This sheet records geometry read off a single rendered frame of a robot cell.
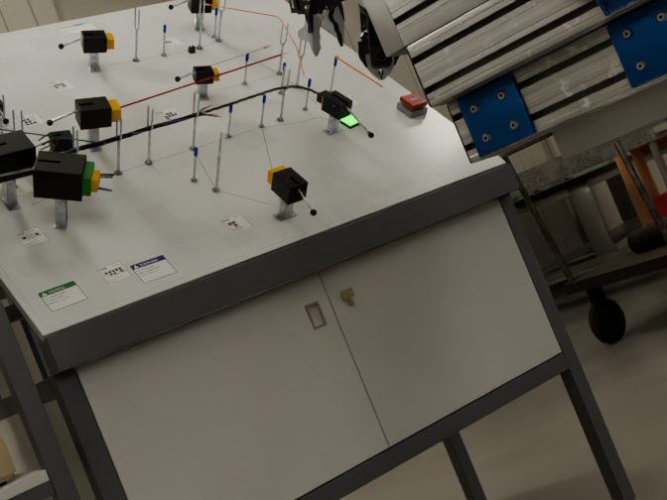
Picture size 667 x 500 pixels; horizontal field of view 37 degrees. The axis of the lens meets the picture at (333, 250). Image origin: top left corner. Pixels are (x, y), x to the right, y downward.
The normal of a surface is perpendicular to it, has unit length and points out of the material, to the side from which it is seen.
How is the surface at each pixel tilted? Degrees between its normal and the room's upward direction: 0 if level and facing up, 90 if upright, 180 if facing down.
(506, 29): 90
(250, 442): 90
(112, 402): 90
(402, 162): 50
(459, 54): 90
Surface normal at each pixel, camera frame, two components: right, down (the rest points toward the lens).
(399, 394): 0.50, -0.23
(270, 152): 0.15, -0.77
